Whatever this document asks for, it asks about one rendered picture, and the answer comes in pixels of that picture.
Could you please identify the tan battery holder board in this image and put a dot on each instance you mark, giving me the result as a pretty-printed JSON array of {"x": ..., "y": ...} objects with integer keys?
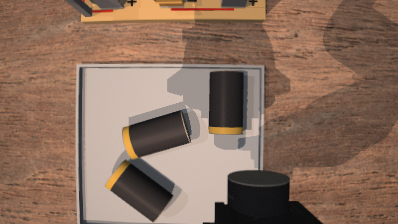
[{"x": 146, "y": 11}]

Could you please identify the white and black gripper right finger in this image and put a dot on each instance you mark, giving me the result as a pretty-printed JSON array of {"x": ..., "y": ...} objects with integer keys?
[{"x": 298, "y": 214}]

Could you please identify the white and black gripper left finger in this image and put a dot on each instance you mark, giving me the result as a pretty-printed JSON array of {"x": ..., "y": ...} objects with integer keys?
[{"x": 222, "y": 214}]

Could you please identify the white shallow tray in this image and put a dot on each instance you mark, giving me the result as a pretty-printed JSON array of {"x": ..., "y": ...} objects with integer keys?
[{"x": 112, "y": 96}]

